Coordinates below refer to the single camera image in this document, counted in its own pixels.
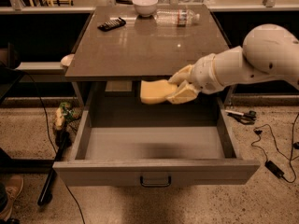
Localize grey cabinet with top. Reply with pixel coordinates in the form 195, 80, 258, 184
64, 5, 244, 107

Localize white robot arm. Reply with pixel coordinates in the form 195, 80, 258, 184
166, 24, 299, 105

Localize black drawer handle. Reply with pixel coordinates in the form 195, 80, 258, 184
139, 175, 172, 188

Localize open grey top drawer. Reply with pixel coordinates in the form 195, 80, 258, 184
53, 84, 260, 187

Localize clear plastic water bottle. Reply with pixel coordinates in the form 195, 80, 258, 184
155, 9, 200, 27

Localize white plate edge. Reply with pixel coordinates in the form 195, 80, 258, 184
61, 54, 74, 67

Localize snack bags in basket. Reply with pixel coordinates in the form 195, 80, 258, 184
53, 102, 80, 131

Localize yellow sponge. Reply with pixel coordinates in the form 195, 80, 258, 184
140, 79, 178, 105

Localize black power adapter with cable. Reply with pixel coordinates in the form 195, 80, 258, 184
250, 114, 299, 184

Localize black cable on floor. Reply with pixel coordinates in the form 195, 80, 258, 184
18, 70, 87, 224

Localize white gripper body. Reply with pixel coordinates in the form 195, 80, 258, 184
191, 53, 224, 94

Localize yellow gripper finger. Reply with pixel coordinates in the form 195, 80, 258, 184
166, 80, 200, 105
168, 64, 193, 85

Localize black pole on floor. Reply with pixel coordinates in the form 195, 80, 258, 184
37, 132, 70, 206

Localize white bowl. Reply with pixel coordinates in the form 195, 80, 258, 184
132, 0, 158, 17

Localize brown shoe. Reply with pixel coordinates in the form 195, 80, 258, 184
0, 175, 24, 221

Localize black remote control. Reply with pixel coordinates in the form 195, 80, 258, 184
98, 18, 126, 32

